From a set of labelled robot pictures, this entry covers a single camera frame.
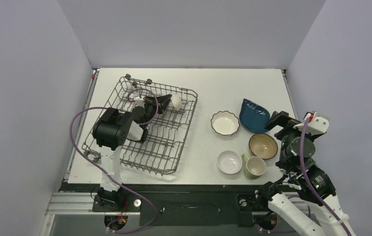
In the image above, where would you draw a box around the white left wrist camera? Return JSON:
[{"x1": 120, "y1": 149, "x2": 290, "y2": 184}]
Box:
[{"x1": 133, "y1": 91, "x2": 145, "y2": 107}]

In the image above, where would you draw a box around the white scalloped bowl black rim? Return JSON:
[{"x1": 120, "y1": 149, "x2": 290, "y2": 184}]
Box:
[{"x1": 211, "y1": 111, "x2": 240, "y2": 137}]

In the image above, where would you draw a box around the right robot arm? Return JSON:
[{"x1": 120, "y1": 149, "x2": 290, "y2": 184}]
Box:
[{"x1": 255, "y1": 111, "x2": 355, "y2": 236}]

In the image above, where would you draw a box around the grey wire dish rack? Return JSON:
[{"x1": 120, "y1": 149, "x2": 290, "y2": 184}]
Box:
[{"x1": 90, "y1": 74, "x2": 198, "y2": 175}]

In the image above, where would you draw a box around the small white lobed bowl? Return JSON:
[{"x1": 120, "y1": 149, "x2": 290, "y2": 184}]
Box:
[{"x1": 170, "y1": 94, "x2": 183, "y2": 111}]

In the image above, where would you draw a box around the blue leaf-shaped dish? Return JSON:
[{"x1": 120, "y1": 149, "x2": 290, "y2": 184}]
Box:
[{"x1": 239, "y1": 98, "x2": 271, "y2": 133}]

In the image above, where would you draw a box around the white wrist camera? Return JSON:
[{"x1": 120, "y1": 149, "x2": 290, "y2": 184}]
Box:
[
  {"x1": 304, "y1": 111, "x2": 330, "y2": 135},
  {"x1": 133, "y1": 91, "x2": 145, "y2": 107}
]

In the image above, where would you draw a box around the green mug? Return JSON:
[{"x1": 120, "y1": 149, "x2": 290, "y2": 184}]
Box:
[{"x1": 241, "y1": 153, "x2": 267, "y2": 180}]

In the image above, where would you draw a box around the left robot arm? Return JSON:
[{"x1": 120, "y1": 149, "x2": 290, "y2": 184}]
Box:
[{"x1": 93, "y1": 94, "x2": 172, "y2": 211}]

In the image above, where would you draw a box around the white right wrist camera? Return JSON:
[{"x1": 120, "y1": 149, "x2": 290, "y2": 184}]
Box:
[{"x1": 304, "y1": 111, "x2": 330, "y2": 135}]

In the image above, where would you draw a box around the aluminium table edge rail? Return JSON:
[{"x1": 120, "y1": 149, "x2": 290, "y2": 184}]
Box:
[{"x1": 281, "y1": 69, "x2": 298, "y2": 118}]

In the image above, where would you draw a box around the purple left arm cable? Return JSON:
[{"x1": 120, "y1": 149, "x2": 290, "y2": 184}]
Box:
[{"x1": 69, "y1": 88, "x2": 160, "y2": 235}]

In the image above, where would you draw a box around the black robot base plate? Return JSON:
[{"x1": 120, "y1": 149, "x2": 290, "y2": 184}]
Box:
[{"x1": 60, "y1": 182, "x2": 276, "y2": 228}]

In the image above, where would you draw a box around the tan brown bowl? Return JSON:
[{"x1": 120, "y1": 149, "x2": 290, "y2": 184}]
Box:
[{"x1": 248, "y1": 133, "x2": 278, "y2": 160}]

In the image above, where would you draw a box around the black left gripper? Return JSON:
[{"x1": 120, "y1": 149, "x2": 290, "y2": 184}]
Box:
[{"x1": 143, "y1": 95, "x2": 172, "y2": 129}]

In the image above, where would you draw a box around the plain white bowl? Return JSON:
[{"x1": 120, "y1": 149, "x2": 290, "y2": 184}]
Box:
[{"x1": 217, "y1": 150, "x2": 243, "y2": 175}]

